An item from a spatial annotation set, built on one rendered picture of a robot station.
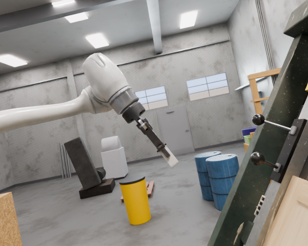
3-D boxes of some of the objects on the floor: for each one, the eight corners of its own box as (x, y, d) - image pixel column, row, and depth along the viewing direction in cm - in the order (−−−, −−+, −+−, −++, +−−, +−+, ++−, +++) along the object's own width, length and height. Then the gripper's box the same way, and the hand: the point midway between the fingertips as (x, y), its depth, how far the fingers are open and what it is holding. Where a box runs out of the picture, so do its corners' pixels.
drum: (155, 213, 421) (147, 173, 422) (149, 224, 376) (141, 180, 377) (132, 215, 431) (123, 176, 432) (123, 227, 386) (114, 184, 386)
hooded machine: (111, 176, 859) (103, 138, 860) (129, 173, 854) (121, 134, 855) (106, 182, 785) (97, 139, 786) (125, 178, 780) (116, 135, 781)
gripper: (137, 98, 70) (187, 160, 69) (140, 103, 83) (182, 155, 82) (118, 113, 70) (167, 175, 69) (123, 116, 83) (165, 168, 82)
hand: (168, 156), depth 76 cm, fingers closed
